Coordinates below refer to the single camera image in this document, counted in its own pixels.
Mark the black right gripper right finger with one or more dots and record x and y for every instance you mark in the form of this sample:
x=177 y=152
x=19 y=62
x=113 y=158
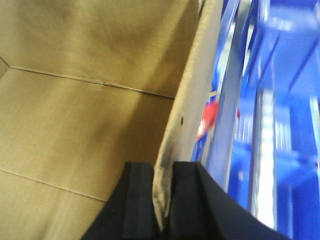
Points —
x=201 y=210

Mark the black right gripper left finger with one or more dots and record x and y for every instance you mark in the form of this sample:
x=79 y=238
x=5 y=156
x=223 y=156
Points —
x=129 y=213

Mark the brown cardboard carton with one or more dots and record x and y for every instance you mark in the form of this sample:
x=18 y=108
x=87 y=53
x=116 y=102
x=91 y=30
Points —
x=87 y=86

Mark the large blue plastic bin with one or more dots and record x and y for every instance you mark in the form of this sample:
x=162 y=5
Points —
x=274 y=172

